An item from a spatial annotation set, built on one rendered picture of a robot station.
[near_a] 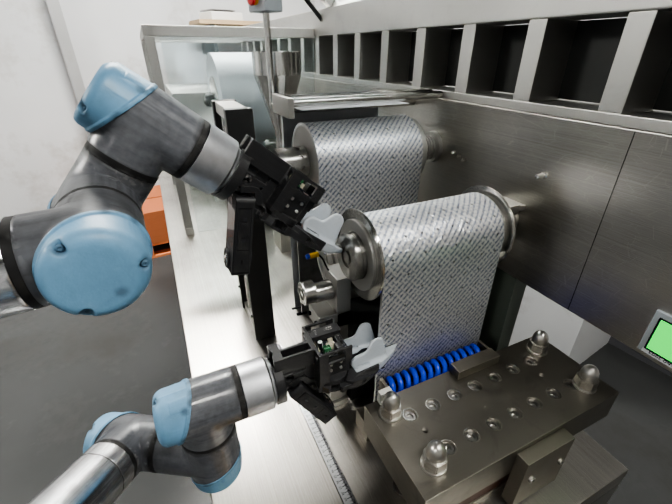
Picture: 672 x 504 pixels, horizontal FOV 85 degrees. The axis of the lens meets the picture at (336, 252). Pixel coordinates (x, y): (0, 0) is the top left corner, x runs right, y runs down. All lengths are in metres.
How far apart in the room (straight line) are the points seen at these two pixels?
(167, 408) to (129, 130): 0.33
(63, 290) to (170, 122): 0.20
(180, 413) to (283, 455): 0.28
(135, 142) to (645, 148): 0.62
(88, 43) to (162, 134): 3.52
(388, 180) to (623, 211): 0.39
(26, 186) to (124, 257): 3.81
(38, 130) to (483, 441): 3.84
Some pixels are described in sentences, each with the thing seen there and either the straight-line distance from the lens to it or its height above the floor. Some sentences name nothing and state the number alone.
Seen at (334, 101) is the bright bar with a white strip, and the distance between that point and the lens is 0.76.
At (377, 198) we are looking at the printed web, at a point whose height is 1.26.
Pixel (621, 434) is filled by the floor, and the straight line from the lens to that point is 2.28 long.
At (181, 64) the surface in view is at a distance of 1.42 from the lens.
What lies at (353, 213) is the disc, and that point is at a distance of 0.57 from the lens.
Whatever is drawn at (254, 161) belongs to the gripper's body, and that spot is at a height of 1.41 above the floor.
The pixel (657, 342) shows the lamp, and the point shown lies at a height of 1.18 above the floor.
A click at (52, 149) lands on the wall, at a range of 4.02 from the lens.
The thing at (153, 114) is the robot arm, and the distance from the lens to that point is 0.43.
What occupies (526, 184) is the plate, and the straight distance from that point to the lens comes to 0.75.
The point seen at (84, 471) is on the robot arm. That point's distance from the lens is 0.61.
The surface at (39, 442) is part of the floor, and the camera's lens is 2.27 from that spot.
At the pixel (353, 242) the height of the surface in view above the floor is 1.28.
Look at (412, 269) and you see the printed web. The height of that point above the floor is 1.24.
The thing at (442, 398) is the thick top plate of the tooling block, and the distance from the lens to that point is 0.68.
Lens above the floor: 1.53
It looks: 29 degrees down
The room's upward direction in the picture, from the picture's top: straight up
